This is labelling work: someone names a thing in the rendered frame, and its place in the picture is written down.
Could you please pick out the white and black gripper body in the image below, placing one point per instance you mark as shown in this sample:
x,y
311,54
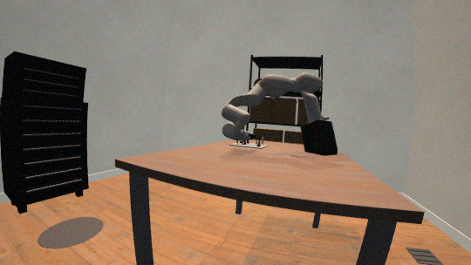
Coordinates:
x,y
245,136

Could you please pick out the blue and cream chessboard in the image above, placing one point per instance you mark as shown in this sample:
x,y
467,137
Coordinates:
x,y
252,145

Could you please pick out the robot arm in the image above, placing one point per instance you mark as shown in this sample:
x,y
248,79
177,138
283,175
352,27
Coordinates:
x,y
239,118

